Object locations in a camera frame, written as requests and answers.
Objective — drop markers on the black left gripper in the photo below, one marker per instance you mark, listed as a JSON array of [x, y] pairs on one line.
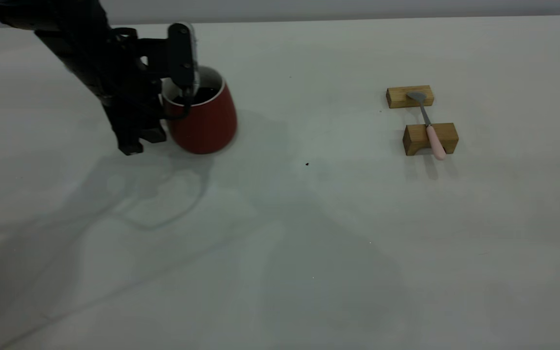
[[124, 82]]

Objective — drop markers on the red ceramic mug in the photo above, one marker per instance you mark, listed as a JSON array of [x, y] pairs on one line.
[[207, 124]]

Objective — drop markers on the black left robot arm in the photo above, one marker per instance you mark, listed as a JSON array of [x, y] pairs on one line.
[[42, 14]]

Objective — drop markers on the dark coffee liquid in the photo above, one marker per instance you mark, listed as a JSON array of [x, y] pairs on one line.
[[204, 93]]

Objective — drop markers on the flat rectangular wooden block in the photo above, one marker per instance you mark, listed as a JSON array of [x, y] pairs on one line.
[[399, 97]]

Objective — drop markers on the arch shaped wooden block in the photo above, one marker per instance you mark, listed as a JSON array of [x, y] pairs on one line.
[[418, 138]]

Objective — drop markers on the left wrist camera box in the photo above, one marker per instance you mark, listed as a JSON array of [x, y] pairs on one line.
[[180, 53]]

